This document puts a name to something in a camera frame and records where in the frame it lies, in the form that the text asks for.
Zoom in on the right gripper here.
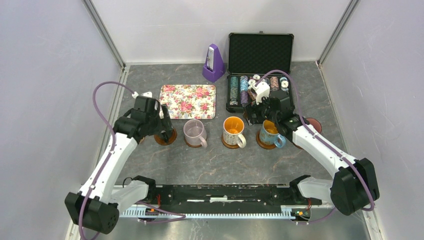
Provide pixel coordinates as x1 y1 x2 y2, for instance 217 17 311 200
242 93 279 126

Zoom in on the wooden coaster one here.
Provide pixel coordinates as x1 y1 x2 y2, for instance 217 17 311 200
154 128 178 146

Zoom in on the blue mug orange inside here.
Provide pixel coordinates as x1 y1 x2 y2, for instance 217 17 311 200
259 120 286 149

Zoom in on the lilac mug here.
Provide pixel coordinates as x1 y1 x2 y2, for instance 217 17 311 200
183 119 208 148

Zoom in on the floral tray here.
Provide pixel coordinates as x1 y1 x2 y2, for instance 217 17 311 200
159 84 217 120

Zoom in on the wooden coaster three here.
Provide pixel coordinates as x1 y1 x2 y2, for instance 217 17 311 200
184 138 203 148

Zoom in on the wooden coaster two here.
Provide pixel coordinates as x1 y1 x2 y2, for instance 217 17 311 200
255 130 276 150

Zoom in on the pink mug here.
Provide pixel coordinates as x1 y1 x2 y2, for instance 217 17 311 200
306 117 322 134

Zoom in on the white mug orange inside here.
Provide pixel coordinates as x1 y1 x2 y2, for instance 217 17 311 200
222 116 247 149

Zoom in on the wooden coaster four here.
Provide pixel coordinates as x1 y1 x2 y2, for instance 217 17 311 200
221 134 240 149

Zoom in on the wooden coaster five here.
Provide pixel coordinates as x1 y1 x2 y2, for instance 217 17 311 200
292 142 303 150

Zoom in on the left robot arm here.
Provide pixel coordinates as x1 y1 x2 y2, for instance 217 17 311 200
64 96 177 234

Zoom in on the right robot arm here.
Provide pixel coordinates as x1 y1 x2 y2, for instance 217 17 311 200
244 89 380 216

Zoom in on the purple poker chip stack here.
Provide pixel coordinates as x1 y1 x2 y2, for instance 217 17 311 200
240 90 249 106

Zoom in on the teal poker chip stack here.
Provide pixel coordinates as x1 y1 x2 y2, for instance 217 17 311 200
229 76 239 106

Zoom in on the black poker chip case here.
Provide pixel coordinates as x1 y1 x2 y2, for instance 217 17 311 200
226 33 294 115

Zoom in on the purple metronome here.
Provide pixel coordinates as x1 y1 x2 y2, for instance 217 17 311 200
202 44 226 83

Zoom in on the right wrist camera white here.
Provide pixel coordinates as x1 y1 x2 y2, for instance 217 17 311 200
251 81 270 105

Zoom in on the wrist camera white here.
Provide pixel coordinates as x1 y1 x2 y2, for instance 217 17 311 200
141 91 153 98
251 81 270 105

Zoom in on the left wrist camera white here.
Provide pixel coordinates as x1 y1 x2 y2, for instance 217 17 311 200
141 91 153 98

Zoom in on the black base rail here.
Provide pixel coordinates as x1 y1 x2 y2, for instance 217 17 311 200
142 184 323 214

